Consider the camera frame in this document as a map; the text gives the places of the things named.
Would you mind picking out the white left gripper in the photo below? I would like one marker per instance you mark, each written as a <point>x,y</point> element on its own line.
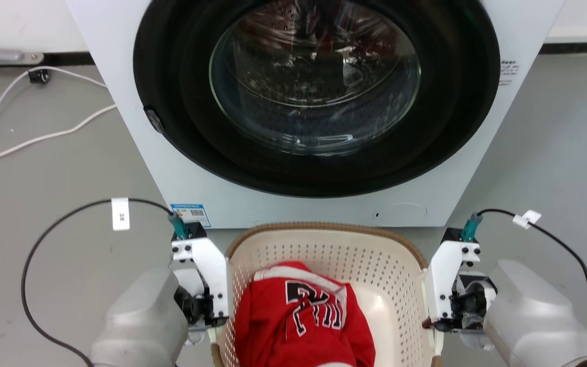
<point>212,275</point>

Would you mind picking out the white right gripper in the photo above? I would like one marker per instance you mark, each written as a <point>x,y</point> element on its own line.
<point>441,285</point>

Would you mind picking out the cream perforated laundry basket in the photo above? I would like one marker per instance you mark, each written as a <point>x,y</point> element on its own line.
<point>324,250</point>

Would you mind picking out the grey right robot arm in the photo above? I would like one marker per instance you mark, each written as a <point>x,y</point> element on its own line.
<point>528,316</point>

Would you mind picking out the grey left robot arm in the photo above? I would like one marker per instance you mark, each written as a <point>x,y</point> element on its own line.
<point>140,326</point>

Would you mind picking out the blue energy label sticker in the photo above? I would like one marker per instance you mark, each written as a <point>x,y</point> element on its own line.
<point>191,214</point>

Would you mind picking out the red basketball jersey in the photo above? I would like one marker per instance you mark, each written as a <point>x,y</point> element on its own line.
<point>273,331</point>

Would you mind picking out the white front-load washing machine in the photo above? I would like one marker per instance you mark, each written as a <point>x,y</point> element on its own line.
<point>273,211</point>

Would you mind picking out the black round washer door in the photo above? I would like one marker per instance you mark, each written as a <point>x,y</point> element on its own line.
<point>181,76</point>

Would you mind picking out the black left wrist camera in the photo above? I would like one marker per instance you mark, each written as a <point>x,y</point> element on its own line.
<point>194,232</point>

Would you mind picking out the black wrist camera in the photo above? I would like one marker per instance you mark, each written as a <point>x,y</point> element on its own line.
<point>454,235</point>
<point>194,232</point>

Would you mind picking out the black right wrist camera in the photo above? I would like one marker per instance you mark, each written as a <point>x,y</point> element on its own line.
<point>454,235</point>

